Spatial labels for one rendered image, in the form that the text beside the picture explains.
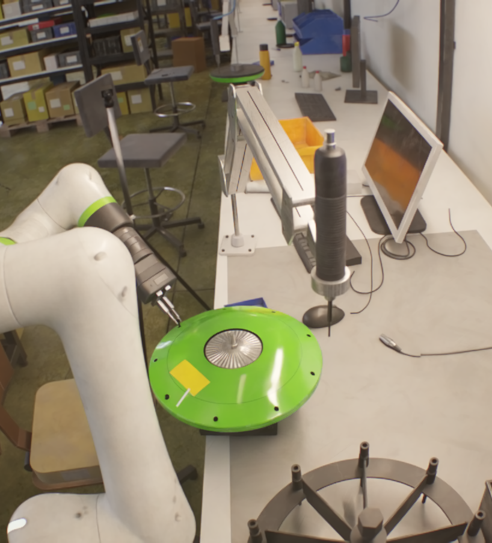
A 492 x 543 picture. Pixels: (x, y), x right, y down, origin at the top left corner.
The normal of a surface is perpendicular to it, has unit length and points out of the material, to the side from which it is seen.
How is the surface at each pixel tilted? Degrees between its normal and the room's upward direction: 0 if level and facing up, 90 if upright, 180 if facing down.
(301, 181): 10
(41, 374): 0
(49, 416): 0
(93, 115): 84
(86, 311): 74
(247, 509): 0
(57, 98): 90
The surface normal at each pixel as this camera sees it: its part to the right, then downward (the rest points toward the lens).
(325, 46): -0.04, 0.55
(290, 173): -0.06, -0.73
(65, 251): -0.11, -0.52
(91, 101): 0.94, -0.01
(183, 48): -0.51, 0.51
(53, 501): -0.10, -0.96
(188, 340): -0.26, -0.84
